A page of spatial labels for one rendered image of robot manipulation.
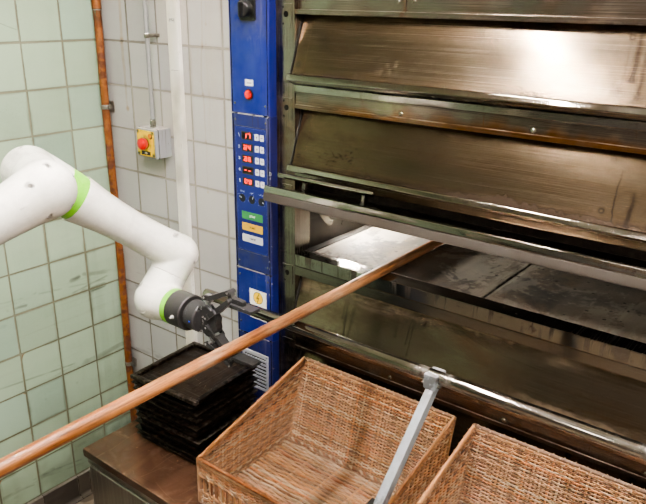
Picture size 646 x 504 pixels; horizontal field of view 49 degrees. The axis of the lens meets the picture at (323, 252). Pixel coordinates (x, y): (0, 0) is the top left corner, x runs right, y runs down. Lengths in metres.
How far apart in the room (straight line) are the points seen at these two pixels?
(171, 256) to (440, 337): 0.77
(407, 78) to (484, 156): 0.28
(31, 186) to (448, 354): 1.15
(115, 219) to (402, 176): 0.74
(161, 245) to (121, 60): 1.00
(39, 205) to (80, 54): 1.24
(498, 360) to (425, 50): 0.82
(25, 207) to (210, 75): 0.98
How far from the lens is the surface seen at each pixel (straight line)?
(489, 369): 1.96
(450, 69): 1.80
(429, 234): 1.73
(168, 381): 1.49
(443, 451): 2.05
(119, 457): 2.38
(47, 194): 1.52
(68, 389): 2.96
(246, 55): 2.17
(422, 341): 2.03
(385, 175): 1.92
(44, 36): 2.62
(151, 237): 1.82
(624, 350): 1.80
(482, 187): 1.79
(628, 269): 1.57
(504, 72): 1.74
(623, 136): 1.67
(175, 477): 2.26
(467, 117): 1.80
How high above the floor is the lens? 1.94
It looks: 20 degrees down
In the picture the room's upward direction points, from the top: 1 degrees clockwise
